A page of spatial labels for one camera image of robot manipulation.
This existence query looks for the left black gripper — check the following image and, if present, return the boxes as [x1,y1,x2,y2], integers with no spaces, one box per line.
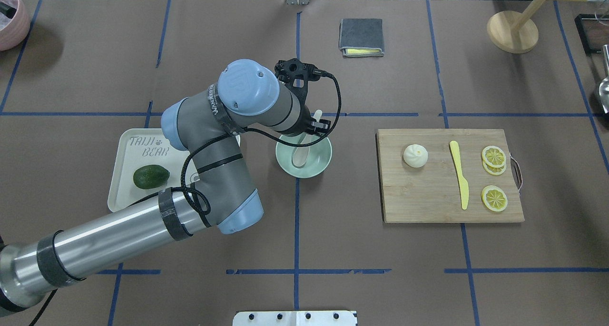
[281,98,331,137]

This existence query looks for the white ceramic spoon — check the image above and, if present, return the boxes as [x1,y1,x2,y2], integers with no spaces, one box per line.
[291,109,324,168]

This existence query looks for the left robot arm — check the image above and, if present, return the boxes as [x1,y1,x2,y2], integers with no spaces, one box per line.
[1,59,340,316]

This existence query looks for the mint green bowl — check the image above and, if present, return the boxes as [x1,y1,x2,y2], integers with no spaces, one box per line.
[275,138,333,178]

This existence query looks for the white steamed bun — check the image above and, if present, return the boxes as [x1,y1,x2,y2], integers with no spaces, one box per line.
[403,144,429,168]

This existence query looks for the pink bowl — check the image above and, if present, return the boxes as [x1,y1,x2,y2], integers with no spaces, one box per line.
[0,0,30,51]

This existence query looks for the grey folded cloth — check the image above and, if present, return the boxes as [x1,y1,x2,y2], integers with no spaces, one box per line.
[338,18,385,58]

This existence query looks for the bamboo cutting board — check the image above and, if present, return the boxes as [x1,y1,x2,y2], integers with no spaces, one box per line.
[376,128,524,223]

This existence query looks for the white bear-print tray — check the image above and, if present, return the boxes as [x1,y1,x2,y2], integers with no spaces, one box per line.
[108,128,241,214]

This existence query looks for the green avocado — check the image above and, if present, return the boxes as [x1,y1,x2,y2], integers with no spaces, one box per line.
[132,165,170,190]

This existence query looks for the yellow plastic knife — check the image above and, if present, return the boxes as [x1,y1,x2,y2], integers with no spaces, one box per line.
[449,140,470,210]

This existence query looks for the upper lemon slice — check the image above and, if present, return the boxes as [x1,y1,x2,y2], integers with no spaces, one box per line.
[481,146,507,168]

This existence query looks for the lower stacked lemon slice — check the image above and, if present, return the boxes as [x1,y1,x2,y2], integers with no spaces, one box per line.
[482,162,507,176]

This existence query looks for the single lemon slice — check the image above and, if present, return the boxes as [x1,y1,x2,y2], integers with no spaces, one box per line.
[481,185,509,213]

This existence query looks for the wooden cup stand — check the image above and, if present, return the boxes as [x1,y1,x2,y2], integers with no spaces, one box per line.
[487,0,588,54]

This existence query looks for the metal scoop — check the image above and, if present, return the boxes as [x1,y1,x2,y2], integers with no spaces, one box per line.
[597,44,609,114]

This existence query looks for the dark glass-holder tray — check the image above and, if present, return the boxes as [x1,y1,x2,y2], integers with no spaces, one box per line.
[574,14,609,55]

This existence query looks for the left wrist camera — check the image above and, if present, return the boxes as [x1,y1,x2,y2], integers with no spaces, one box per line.
[274,59,322,89]

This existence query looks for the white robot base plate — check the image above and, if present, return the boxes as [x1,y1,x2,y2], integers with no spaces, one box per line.
[232,310,358,326]

